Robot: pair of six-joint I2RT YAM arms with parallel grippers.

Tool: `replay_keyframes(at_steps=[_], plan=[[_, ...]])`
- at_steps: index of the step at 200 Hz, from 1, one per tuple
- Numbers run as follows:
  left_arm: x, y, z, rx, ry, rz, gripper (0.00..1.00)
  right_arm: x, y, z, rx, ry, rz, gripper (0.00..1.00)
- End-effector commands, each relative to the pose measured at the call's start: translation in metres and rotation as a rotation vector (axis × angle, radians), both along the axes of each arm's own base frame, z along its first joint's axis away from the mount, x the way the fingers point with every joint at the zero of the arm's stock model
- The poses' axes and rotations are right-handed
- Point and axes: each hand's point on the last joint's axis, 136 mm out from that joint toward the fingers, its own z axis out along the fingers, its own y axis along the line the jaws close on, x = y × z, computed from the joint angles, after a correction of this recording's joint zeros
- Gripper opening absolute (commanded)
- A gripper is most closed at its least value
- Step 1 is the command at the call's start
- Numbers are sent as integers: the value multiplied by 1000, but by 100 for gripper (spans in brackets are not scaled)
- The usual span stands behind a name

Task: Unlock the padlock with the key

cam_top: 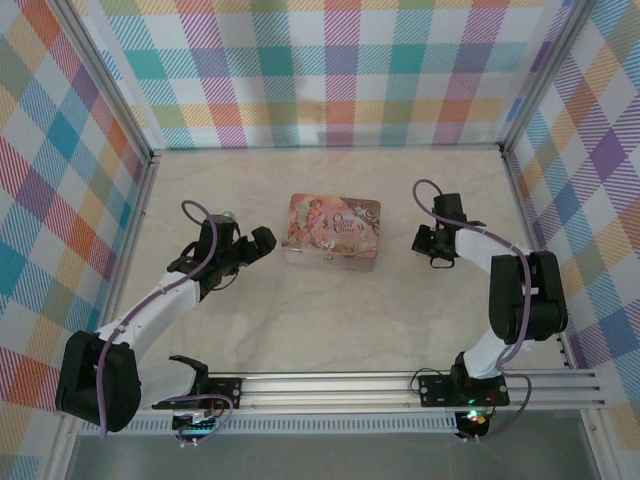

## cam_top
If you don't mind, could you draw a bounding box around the pink fairy print tin box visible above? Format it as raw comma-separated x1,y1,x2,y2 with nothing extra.
281,192,384,274

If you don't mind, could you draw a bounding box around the small electronics board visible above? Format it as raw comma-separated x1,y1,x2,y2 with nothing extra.
172,407,224,437
457,407,490,432

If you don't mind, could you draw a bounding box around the grey metal sheet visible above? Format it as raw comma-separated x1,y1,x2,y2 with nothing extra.
64,432,601,480

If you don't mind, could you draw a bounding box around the purple camera cable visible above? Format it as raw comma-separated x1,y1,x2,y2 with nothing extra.
412,179,534,444
97,199,221,440

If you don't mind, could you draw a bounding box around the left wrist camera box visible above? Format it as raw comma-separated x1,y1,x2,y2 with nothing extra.
201,211,237,251

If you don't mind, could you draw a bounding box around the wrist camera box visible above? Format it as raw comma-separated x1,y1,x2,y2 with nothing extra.
432,192,467,222
201,211,237,251

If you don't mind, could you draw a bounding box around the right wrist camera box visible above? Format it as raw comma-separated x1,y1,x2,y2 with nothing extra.
432,192,467,222

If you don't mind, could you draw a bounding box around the aluminium frame rail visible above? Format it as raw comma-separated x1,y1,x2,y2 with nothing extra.
149,143,506,155

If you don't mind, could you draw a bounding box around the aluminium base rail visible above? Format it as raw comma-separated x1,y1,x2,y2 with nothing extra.
142,368,609,415

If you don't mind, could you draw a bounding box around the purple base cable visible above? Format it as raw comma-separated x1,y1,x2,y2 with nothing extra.
174,394,236,448

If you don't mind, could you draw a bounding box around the slotted grey cable duct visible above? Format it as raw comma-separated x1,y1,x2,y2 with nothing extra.
107,412,461,435

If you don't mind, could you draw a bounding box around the aluminium frame post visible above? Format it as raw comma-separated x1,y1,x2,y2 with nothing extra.
53,0,162,169
497,0,596,156

